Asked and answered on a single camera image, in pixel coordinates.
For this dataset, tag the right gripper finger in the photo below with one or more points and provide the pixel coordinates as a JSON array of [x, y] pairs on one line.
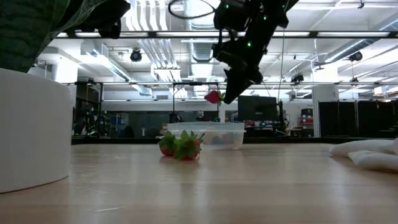
[[239, 84], [227, 90]]

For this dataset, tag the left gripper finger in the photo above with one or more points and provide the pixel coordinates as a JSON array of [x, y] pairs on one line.
[[110, 30], [105, 14]]

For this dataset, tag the red strawberry with green leaves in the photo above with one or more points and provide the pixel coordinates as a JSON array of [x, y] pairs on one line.
[[186, 149], [213, 97], [168, 146]]

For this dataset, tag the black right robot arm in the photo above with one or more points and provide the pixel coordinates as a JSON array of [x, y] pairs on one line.
[[273, 18]]

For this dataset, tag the clear plastic tupperware container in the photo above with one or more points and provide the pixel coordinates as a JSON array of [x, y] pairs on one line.
[[224, 130]]

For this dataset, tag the black background monitor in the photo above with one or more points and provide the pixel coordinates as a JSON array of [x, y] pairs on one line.
[[256, 109]]

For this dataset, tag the black ceiling spotlight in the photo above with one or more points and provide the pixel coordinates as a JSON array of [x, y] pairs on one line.
[[355, 56], [297, 78], [136, 55]]

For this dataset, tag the black overhead beam with lights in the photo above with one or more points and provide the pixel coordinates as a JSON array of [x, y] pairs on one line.
[[313, 34]]

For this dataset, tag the small shelf with red bins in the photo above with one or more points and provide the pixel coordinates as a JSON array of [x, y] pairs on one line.
[[307, 121]]

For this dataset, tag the white pillar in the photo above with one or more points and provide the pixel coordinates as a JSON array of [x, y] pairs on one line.
[[325, 112]]

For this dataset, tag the dark storage rack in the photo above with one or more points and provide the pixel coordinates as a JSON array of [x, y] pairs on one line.
[[88, 118]]

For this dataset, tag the white plant pot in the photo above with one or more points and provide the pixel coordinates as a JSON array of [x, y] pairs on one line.
[[31, 130]]

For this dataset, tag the black partition panels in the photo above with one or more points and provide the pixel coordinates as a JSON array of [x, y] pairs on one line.
[[367, 119]]

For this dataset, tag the white cloth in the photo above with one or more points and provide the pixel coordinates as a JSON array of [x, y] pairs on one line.
[[367, 155]]

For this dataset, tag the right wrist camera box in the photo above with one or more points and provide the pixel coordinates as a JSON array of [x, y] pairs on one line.
[[225, 57]]

